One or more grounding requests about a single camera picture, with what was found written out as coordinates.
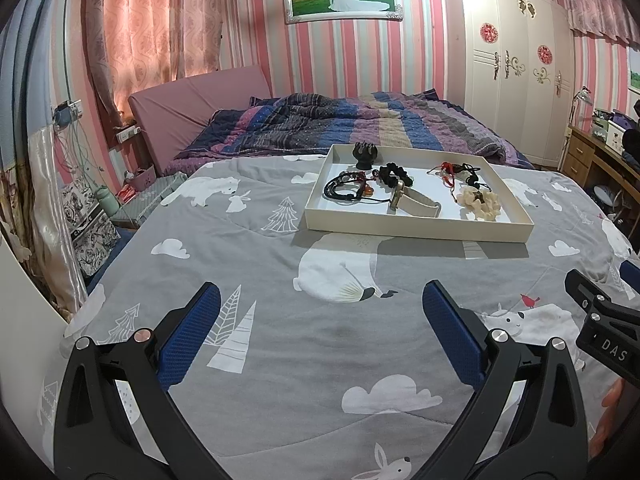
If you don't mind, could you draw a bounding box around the white tray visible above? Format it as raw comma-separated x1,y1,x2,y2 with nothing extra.
303,143,535,245

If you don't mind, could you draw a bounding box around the white wardrobe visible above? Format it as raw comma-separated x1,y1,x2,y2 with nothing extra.
442,0,577,164

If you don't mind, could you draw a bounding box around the brown hair tie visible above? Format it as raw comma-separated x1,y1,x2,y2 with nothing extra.
459,162,484,189

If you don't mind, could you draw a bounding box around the pink patterned curtain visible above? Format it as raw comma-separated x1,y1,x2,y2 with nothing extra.
81,0,224,128

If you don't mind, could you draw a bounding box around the green bottle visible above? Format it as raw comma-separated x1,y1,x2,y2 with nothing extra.
97,186,121,214

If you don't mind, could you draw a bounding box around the cream scrunchie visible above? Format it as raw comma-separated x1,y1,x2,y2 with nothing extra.
456,186,504,222

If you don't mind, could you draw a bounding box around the grey printed blanket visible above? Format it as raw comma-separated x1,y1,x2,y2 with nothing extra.
37,152,640,480

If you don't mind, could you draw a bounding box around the wooden desk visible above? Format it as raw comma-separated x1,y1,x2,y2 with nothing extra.
559,124,640,198

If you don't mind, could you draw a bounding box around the satin floral curtain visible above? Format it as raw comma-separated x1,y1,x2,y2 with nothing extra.
0,124,88,323

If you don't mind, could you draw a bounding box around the wall socket with chargers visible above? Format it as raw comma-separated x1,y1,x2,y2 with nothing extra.
51,101,85,130

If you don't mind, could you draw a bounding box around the black scrunchie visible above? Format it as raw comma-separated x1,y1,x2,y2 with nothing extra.
376,161,414,189

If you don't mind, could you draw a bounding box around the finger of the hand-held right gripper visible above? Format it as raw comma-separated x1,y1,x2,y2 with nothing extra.
564,268,640,332
619,259,640,289

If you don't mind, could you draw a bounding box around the floral storage box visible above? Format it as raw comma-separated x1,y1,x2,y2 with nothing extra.
61,179,120,277

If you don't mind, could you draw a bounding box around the red cord bracelet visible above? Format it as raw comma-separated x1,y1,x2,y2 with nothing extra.
426,161,465,189

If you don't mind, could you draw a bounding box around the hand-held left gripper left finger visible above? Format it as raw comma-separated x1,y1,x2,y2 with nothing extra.
52,281,237,480

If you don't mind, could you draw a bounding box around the small white fan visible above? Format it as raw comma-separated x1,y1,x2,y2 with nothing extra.
592,185,626,218

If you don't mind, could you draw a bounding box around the black hair claw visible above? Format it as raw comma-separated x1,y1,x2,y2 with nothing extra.
351,141,380,169

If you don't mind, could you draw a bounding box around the pink valance curtain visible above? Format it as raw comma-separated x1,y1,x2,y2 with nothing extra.
560,0,640,47

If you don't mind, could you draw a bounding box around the desk lamp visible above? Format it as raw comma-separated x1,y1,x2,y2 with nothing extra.
569,85,597,132

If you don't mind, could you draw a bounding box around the black cord bracelet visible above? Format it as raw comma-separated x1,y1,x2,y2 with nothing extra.
323,170,372,204

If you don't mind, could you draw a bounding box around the striped quilt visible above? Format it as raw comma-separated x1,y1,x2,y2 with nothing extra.
174,90,522,164

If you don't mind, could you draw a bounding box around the pink basket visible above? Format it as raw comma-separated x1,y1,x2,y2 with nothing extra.
124,164,157,194

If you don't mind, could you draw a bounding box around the bed with purple dotted sheet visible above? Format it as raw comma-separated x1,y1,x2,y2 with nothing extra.
159,150,535,178

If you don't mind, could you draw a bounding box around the person's right hand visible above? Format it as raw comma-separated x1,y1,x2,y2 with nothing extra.
586,376,626,462

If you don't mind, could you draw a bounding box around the pink headboard cushion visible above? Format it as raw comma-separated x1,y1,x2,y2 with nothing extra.
127,63,274,172

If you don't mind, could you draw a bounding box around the grey storage box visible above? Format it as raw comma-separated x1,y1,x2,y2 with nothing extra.
114,171,190,227

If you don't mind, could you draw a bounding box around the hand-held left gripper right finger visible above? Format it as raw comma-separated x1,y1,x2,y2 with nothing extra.
421,280,594,480

